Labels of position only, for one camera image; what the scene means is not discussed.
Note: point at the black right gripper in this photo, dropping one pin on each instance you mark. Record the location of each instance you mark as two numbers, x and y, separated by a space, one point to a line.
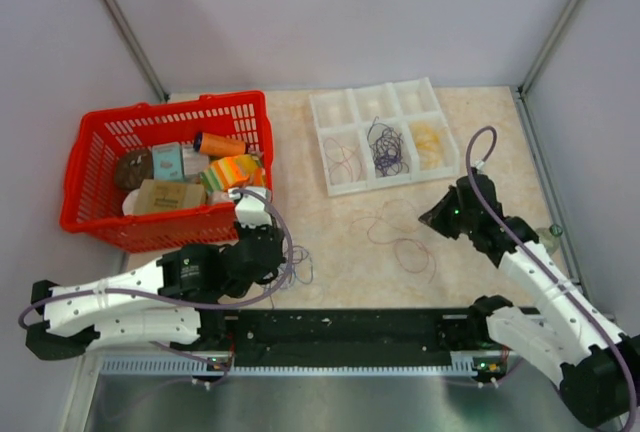
436 216

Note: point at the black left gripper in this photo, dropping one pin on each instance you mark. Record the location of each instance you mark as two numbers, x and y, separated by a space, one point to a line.
272 229

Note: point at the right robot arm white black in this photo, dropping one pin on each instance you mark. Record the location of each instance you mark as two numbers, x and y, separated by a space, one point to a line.
591 361

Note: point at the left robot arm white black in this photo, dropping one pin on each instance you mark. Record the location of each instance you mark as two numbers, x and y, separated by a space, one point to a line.
173 300

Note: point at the rainbow striped box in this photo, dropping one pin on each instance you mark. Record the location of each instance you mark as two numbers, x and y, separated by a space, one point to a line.
233 171

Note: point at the clear plastic bottle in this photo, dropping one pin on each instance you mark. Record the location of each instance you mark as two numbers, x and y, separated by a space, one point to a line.
550 237

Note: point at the grey white box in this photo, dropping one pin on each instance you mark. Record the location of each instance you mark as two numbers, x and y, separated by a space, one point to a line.
193 163

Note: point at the white compartment organizer tray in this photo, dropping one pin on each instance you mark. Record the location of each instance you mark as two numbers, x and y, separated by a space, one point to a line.
381 136

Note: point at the brown cardboard box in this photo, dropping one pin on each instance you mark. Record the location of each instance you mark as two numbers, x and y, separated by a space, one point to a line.
156 196

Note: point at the orange cylinder can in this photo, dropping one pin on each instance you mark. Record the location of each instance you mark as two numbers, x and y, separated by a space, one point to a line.
218 146

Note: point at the light blue box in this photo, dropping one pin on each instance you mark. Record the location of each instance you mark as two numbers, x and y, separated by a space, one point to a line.
167 162

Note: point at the brown round cookie pack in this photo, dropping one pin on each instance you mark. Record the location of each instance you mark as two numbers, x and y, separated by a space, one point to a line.
133 168

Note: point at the red plastic basket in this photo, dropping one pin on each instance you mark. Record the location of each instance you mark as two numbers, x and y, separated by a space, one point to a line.
93 205

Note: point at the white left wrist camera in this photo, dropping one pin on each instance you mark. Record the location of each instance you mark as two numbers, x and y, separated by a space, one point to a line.
250 211

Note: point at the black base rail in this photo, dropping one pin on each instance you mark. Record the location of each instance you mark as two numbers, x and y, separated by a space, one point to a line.
339 337

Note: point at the aluminium frame post right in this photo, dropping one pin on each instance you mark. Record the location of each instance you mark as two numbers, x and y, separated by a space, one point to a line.
553 40

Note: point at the aluminium frame post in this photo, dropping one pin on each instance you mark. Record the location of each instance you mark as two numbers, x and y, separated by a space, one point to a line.
553 40
121 24

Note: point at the aluminium frame post left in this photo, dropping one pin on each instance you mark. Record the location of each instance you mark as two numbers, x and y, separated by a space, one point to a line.
121 24

